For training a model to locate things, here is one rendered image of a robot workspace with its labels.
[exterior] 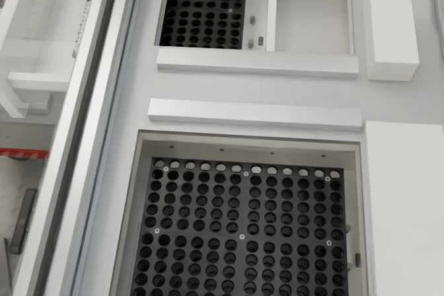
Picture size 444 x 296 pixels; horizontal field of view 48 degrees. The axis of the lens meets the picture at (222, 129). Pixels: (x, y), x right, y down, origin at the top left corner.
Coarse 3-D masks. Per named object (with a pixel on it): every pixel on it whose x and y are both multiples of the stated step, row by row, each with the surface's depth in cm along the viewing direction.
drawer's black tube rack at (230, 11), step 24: (168, 0) 70; (192, 0) 69; (216, 0) 69; (240, 0) 73; (168, 24) 71; (192, 24) 71; (216, 24) 67; (240, 24) 67; (216, 48) 66; (240, 48) 65
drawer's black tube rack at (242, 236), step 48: (192, 192) 56; (240, 192) 56; (288, 192) 59; (336, 192) 55; (144, 240) 56; (192, 240) 53; (240, 240) 53; (288, 240) 53; (336, 240) 53; (192, 288) 54; (240, 288) 51; (288, 288) 53; (336, 288) 51
